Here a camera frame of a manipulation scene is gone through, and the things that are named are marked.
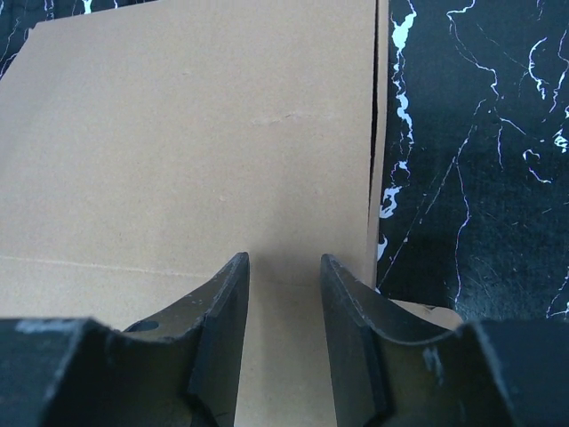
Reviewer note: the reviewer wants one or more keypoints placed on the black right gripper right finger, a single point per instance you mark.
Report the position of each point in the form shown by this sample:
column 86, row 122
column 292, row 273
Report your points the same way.
column 391, row 368

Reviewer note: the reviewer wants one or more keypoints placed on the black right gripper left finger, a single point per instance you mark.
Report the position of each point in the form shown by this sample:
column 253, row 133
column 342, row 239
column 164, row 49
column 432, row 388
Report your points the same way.
column 178, row 367

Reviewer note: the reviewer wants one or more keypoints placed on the cardboard box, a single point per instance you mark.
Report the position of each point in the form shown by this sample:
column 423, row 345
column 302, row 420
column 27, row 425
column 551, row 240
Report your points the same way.
column 142, row 147

